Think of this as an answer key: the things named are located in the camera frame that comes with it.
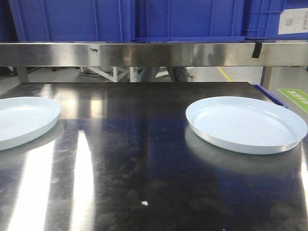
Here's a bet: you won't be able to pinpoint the light blue plate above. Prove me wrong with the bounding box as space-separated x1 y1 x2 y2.
0 97 61 150
185 96 308 155

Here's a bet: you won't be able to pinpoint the person legs in jeans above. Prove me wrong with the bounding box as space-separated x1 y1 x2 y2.
137 66 188 83

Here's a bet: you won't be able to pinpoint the blue plastic crate middle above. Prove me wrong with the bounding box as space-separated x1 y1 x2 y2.
134 0 245 42

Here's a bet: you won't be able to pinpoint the blue plastic crate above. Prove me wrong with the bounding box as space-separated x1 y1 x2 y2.
134 0 245 42
242 0 308 40
0 0 134 43

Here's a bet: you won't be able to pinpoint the blue bin edge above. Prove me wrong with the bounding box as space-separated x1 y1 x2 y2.
253 84 288 108

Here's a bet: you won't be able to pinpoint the black tape strip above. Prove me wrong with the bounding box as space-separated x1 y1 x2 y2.
252 42 263 59

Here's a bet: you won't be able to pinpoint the blue plastic crate right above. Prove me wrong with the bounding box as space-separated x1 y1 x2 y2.
242 0 308 40

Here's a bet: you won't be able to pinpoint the blue plastic crate left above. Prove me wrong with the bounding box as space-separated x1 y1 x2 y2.
0 0 134 43

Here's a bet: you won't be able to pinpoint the white paper label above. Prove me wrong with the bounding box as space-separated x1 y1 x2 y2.
278 8 308 35

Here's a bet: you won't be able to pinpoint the white metal frame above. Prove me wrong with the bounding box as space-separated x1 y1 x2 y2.
79 66 193 82

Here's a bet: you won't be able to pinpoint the steel shelf post right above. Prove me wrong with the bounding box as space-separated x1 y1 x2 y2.
260 66 273 90

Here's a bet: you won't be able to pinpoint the steel shelf post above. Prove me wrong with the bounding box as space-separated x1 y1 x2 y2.
260 66 273 90
16 66 29 84

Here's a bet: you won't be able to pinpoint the steel shelf post left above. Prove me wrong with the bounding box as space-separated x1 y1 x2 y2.
16 66 29 84

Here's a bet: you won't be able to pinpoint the stainless steel shelf rail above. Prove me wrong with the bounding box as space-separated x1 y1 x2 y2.
0 40 308 67

